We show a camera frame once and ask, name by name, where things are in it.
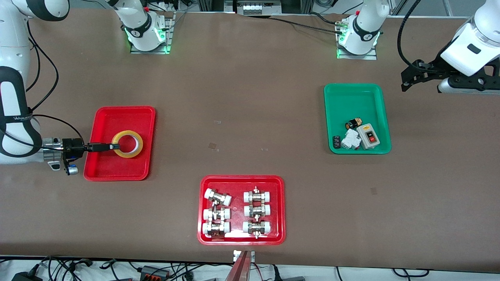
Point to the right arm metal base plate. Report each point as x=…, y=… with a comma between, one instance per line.
x=170, y=35

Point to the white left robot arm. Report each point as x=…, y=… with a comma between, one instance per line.
x=363, y=27

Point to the red silver camera post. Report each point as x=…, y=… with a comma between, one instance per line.
x=240, y=269

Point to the white circuit breaker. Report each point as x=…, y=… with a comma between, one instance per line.
x=351, y=139

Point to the white terminal block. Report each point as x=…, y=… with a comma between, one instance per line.
x=258, y=8

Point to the grey push-button switch box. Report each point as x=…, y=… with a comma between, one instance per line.
x=369, y=136

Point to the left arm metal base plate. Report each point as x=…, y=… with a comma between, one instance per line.
x=357, y=57

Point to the yellow packing tape roll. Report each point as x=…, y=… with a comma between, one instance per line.
x=129, y=155

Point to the red plastic tray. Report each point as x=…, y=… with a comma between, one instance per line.
x=125, y=117
x=237, y=195

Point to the black power adapter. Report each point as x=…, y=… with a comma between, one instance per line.
x=25, y=277

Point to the green plastic tray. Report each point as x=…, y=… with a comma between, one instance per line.
x=351, y=105

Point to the black connector box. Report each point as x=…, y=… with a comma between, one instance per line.
x=154, y=272

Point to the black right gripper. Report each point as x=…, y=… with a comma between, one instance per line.
x=72, y=147

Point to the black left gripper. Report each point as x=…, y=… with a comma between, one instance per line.
x=434, y=67

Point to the white metal pipe fitting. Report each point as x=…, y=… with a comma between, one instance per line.
x=216, y=214
x=257, y=210
x=257, y=196
x=216, y=228
x=256, y=227
x=218, y=197

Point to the small black orange transformer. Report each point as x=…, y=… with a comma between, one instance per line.
x=352, y=124

